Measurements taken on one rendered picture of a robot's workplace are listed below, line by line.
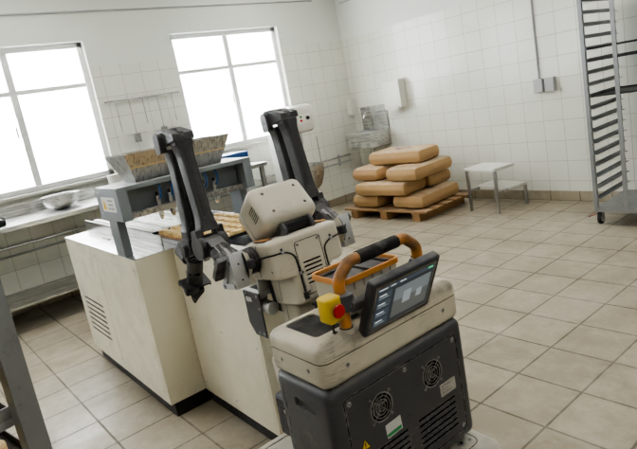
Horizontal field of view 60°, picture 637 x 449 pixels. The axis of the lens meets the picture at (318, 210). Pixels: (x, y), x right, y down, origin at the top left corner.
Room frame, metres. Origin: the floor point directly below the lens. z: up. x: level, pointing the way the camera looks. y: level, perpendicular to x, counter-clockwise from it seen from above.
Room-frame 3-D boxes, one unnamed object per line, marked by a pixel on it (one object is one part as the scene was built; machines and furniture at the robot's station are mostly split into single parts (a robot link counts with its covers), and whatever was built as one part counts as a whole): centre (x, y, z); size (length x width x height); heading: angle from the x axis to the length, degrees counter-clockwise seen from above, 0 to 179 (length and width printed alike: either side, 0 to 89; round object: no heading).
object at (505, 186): (5.54, -1.82, 0.23); 0.44 x 0.44 x 0.46; 29
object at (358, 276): (1.54, -0.07, 0.87); 0.23 x 0.15 x 0.11; 127
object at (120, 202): (2.85, 0.69, 1.01); 0.72 x 0.33 x 0.34; 126
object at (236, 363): (2.45, 0.39, 0.45); 0.70 x 0.34 x 0.90; 36
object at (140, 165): (2.85, 0.69, 1.25); 0.56 x 0.29 x 0.14; 126
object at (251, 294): (1.86, 0.17, 0.77); 0.28 x 0.16 x 0.22; 127
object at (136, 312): (3.24, 0.98, 0.42); 1.28 x 0.72 x 0.84; 36
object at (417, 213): (6.18, -1.00, 0.06); 1.20 x 0.80 x 0.11; 40
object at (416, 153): (6.15, -1.04, 0.64); 0.72 x 0.42 x 0.15; 44
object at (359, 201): (6.41, -0.81, 0.19); 0.72 x 0.42 x 0.15; 130
